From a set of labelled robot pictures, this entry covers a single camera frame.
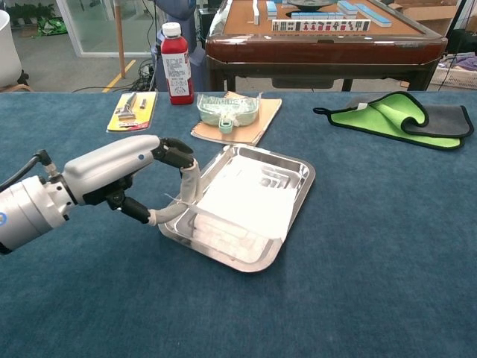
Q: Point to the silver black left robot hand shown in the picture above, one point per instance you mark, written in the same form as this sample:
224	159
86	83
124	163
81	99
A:
104	168

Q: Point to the white paper sheet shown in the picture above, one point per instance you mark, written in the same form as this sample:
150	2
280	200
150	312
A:
253	201

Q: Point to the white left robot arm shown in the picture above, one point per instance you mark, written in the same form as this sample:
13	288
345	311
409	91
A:
26	212

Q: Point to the stainless steel tray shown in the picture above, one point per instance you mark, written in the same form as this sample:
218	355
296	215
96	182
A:
179	231

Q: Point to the yellow blister pack metal tool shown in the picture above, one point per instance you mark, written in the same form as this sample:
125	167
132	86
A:
130	112

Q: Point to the red juice bottle white cap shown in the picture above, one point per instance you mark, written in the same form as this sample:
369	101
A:
177	67

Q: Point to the wooden pole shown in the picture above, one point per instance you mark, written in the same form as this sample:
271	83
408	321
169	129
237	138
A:
119	41

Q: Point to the clear green plastic packaged item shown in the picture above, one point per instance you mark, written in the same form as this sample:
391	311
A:
223	110

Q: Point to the blue robot stand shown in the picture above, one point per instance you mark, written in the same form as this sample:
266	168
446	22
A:
199	71

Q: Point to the green bag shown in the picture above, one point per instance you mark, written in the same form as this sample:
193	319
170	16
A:
52	27

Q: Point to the white round chair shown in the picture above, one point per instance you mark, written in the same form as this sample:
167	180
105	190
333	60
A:
8	48

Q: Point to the brown paper notebook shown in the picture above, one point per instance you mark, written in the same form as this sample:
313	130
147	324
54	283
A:
266	115

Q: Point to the upright white mahjong tile stack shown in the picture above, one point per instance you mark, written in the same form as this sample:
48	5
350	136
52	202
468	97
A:
256	13

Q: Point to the small blue mahjong tile stack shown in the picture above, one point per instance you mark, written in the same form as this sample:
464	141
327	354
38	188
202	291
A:
271	9

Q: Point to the wooden mahjong table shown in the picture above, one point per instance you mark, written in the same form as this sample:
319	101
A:
316	52

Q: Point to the face-up mahjong tile row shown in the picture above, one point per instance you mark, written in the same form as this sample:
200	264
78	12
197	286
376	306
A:
320	25

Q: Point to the short blue-backed mahjong tile row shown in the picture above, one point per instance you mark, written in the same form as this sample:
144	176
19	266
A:
316	15

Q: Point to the green and grey microfiber cloth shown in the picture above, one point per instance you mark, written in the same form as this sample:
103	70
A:
372	119

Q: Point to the stacked blue mahjong tile row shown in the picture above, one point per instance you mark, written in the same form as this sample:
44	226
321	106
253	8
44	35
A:
347	8

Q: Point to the long blue-backed mahjong tile row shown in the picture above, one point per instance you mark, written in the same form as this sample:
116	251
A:
374	15

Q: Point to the cardboard box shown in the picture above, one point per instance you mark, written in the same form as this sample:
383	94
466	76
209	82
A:
428	15

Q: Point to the white plastic basket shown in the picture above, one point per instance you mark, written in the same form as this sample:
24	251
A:
452	76

